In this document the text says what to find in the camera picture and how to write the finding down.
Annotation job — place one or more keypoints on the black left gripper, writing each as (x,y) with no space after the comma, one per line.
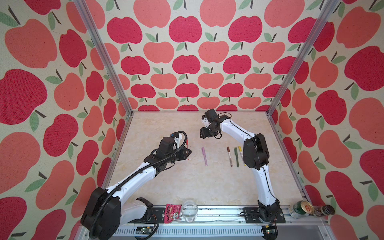
(184,156)

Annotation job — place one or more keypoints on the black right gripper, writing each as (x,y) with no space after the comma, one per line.
(203,133)

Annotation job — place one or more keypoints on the pink pen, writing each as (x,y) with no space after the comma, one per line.
(205,157)

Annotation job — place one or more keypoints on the white silver pen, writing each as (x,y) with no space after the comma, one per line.
(230,157)

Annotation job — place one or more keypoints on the green pen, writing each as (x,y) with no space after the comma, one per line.
(237,157)

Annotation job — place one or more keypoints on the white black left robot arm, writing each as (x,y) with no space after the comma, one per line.
(106,209)

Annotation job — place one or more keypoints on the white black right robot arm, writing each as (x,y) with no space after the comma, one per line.
(255,156)

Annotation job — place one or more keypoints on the clear glass bowl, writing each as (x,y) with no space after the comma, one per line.
(189,211)

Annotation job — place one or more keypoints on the pink snack packet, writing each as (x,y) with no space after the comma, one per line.
(172,213)

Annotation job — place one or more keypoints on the green drink can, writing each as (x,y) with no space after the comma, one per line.
(301,209)

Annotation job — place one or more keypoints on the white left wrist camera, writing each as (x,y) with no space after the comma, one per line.
(178,140)

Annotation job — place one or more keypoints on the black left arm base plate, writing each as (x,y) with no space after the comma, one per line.
(153,215)

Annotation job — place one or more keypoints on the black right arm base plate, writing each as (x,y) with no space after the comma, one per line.
(262,216)

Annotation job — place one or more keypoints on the aluminium right rear frame post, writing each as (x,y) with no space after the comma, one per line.
(319,25)

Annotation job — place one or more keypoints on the aluminium frame post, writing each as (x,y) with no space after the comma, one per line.
(319,25)
(90,24)

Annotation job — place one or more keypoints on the aluminium left rear frame post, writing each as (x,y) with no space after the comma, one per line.
(90,24)

